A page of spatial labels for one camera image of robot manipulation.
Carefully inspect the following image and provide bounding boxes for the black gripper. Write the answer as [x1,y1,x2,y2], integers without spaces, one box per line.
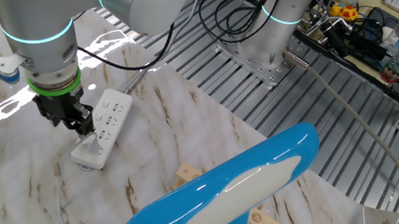
[28,79,103,140]

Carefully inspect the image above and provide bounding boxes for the white lamp power cord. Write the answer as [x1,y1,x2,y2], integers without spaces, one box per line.
[49,127,143,224]

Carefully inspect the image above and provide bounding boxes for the white power strip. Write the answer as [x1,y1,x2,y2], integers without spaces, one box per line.
[68,84,136,176]

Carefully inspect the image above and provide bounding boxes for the blue and white desk lamp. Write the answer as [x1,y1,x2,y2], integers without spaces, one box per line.
[121,93,324,224]

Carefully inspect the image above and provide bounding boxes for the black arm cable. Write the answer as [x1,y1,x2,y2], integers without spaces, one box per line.
[0,0,181,90]

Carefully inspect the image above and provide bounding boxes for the grey power strip cable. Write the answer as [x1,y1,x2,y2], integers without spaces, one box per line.
[120,0,212,106]

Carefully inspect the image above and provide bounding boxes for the black base cable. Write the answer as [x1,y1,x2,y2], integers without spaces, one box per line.
[191,0,284,53]

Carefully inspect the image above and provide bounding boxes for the grey corrugated hose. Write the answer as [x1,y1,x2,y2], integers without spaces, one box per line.
[259,48,399,214]

